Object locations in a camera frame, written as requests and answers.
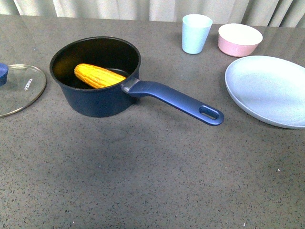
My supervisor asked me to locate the yellow corn cob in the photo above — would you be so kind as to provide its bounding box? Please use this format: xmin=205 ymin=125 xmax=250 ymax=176
xmin=74 ymin=63 xmax=126 ymax=89

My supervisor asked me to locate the glass lid blue knob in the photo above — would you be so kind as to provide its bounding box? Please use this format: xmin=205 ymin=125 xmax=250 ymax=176
xmin=0 ymin=63 xmax=47 ymax=117

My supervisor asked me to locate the dark blue saucepan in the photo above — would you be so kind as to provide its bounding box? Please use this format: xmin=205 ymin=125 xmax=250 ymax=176
xmin=50 ymin=37 xmax=224 ymax=126

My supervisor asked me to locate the light blue cup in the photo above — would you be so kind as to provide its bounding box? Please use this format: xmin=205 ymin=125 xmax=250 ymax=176
xmin=182 ymin=14 xmax=213 ymax=54

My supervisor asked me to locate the pink bowl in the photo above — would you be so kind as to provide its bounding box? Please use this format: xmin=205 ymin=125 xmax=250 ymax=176
xmin=218 ymin=23 xmax=263 ymax=57

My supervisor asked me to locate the light blue plate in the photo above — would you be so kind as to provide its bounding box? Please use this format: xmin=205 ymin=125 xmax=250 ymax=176
xmin=224 ymin=56 xmax=305 ymax=129

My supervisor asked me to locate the white curtain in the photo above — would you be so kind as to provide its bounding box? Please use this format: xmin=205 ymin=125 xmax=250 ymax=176
xmin=0 ymin=0 xmax=305 ymax=28

